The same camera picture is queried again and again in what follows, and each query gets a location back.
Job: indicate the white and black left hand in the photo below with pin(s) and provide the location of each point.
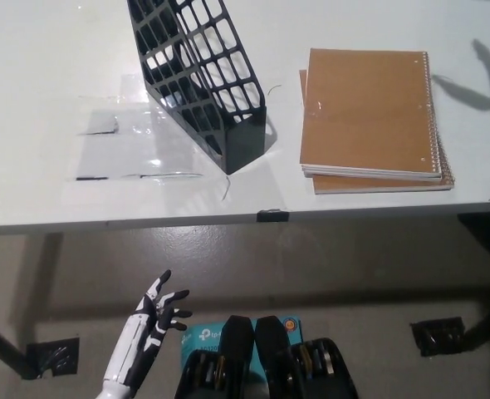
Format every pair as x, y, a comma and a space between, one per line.
141, 332

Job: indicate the black table edge clip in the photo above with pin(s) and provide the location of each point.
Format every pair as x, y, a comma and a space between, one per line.
272, 215

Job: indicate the clear plastic sheet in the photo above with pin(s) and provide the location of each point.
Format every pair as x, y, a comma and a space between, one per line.
153, 141

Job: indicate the grey tape patch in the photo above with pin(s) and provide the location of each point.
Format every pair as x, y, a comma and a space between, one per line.
103, 125

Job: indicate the thick brown spiral notebook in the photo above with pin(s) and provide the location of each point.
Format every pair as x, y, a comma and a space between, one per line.
365, 112

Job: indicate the black table leg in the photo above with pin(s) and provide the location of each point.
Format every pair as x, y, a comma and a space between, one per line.
0, 347
488, 237

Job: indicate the thin brown spiral notebook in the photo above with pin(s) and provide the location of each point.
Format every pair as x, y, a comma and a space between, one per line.
373, 186

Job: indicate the teal tp-link box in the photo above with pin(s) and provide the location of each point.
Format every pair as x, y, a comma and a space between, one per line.
203, 336

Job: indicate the black robot legs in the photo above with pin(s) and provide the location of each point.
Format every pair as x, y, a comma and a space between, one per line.
270, 357

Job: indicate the black plastic book holder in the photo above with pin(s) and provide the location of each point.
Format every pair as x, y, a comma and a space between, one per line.
245, 141

